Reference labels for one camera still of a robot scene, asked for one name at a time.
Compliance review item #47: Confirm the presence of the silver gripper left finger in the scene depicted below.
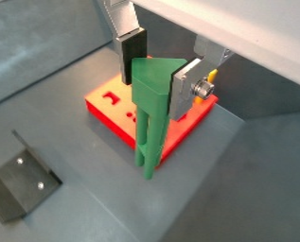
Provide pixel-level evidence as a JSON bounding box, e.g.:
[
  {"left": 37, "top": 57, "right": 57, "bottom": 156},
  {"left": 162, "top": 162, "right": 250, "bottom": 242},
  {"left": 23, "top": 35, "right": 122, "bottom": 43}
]
[{"left": 98, "top": 0, "right": 147, "bottom": 85}]

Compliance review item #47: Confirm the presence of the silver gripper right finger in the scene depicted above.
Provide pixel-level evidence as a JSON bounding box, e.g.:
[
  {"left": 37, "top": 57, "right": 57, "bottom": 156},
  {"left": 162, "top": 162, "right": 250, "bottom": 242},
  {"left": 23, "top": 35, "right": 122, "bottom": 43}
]
[{"left": 168, "top": 35, "right": 234, "bottom": 120}]

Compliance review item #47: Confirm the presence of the green three prong object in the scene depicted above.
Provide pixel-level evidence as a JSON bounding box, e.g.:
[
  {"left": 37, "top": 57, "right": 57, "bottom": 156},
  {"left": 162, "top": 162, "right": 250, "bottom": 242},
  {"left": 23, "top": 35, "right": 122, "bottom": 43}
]
[{"left": 131, "top": 58, "right": 186, "bottom": 180}]

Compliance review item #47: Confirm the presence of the red peg board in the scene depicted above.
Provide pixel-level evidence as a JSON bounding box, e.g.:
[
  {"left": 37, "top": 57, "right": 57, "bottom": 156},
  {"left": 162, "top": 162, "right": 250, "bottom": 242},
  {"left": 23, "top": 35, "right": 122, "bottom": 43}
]
[{"left": 84, "top": 76, "right": 218, "bottom": 166}]

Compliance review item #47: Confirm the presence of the black curved holder stand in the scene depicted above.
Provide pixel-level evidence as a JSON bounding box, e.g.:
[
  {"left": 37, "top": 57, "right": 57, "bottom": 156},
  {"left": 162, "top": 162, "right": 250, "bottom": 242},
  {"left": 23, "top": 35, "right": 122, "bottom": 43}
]
[{"left": 0, "top": 130, "right": 61, "bottom": 224}]

